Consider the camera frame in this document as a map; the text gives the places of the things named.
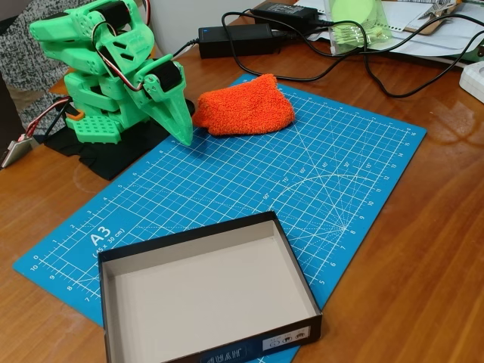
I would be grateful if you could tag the small silver circuit board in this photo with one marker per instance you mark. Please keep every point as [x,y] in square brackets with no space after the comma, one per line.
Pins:
[17,151]

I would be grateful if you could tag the green 3D-printed robot arm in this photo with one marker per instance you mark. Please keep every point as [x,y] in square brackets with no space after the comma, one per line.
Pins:
[83,60]

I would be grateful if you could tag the orange clamp piece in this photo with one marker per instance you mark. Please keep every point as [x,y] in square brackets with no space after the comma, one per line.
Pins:
[77,114]

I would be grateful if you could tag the white plastic device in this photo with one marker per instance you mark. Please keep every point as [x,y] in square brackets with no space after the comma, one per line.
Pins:
[472,81]

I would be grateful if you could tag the brown cardboard with metal clip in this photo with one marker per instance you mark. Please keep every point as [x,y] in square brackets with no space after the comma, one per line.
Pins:
[423,27]

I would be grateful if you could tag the clear bag with green items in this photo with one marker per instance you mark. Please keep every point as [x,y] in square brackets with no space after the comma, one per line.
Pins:
[355,36]

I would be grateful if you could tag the black base mat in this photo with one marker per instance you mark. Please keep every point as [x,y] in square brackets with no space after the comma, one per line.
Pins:
[113,159]

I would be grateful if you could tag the black power adapter blue light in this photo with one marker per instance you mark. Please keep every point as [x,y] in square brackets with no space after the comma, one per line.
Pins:
[234,41]

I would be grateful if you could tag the black-rimmed cardboard box tray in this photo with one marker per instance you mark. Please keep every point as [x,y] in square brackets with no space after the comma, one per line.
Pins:
[208,291]

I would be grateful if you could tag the orange fuzzy sock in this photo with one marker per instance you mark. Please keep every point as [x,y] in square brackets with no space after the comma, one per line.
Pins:
[246,109]

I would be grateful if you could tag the blue A3 cutting mat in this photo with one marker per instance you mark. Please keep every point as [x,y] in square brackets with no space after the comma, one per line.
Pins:
[227,181]

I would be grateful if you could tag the green gripper black servo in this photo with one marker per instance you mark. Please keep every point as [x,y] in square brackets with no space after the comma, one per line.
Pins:
[165,99]

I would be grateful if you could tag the grey speckled fabric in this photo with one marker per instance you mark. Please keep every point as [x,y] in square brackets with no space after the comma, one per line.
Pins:
[19,45]

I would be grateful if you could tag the slim black power adapter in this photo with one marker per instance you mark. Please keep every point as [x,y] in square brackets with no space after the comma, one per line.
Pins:
[283,11]

